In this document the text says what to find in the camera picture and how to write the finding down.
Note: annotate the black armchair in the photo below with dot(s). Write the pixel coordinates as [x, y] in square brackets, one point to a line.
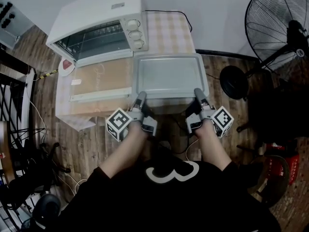
[277, 110]

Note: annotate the red plastic crate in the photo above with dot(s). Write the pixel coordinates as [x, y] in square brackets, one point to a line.
[293, 168]

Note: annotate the black metal railing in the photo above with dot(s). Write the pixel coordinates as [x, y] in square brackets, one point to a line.
[14, 95]

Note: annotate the person's left forearm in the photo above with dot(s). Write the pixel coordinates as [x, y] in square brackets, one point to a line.
[125, 151]

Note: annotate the brown wooden desk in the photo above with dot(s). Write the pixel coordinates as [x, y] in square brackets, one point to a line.
[4, 153]

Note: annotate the metal baking tray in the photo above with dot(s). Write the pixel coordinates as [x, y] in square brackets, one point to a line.
[169, 74]

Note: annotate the person's black printed shirt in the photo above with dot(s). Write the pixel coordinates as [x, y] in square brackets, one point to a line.
[169, 202]

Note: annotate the white wall panel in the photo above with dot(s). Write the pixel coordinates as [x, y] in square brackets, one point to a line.
[17, 33]

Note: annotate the black office chair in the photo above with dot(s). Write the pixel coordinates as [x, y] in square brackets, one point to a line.
[29, 168]

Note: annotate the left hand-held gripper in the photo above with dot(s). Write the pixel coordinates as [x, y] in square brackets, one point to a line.
[118, 124]

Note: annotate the white plate with red piece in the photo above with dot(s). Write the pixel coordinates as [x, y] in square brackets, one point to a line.
[66, 66]

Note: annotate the black pedestal fan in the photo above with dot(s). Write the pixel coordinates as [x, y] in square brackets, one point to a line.
[272, 28]

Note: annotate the person's right forearm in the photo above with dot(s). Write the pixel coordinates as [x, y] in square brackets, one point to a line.
[212, 149]

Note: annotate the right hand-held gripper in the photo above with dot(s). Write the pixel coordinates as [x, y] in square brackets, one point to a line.
[222, 120]

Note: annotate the group of black wall holders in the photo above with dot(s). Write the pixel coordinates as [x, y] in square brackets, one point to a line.
[7, 16]

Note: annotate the white toaster oven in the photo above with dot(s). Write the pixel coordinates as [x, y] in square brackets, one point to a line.
[96, 6]

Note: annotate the table with checked cloth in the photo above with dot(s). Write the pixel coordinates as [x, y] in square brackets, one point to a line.
[169, 33]

